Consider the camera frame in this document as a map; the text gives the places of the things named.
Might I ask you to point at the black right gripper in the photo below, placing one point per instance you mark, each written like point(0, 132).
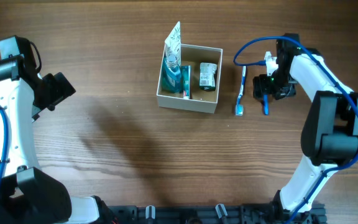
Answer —
point(260, 88)

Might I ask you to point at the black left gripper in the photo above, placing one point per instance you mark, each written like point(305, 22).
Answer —
point(61, 86)

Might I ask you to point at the blue disposable razor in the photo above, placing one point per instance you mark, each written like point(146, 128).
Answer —
point(265, 102)

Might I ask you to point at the blue white toothbrush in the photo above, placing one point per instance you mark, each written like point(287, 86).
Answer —
point(239, 109)

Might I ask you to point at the green Dettol soap bar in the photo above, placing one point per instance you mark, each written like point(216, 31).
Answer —
point(208, 72)

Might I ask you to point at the Colgate toothpaste tube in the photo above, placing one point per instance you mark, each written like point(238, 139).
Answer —
point(186, 77)

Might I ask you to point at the blue mouthwash bottle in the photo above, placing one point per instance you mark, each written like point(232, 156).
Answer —
point(172, 78)

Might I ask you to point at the white floral shampoo tube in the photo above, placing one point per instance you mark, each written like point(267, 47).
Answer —
point(173, 43)

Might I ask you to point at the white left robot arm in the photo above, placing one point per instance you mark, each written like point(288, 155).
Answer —
point(27, 194)

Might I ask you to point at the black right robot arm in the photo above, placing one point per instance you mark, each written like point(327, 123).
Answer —
point(329, 139)

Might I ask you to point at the white open cardboard box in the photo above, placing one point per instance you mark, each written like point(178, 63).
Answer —
point(199, 100)

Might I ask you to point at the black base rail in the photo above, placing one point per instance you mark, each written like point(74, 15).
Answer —
point(241, 214)

